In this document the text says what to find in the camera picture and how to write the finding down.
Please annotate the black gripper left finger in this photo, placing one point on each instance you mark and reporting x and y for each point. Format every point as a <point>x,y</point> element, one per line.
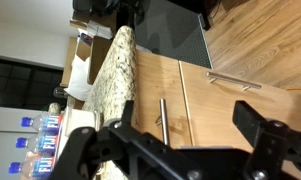
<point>139,156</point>

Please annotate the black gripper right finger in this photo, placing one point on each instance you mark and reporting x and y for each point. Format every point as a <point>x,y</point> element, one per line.
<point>273,143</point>

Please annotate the wooden drawer with steel handle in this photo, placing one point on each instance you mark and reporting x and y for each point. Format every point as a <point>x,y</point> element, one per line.
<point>158,80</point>

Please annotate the white plastic container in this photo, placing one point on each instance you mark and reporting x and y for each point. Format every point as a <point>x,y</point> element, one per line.
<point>73,119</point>

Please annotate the Fiji water bottle pack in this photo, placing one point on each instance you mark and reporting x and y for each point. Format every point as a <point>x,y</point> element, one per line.
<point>43,145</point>

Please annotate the wooden cabinet door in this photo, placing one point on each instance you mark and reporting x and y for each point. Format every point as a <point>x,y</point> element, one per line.
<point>226,111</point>

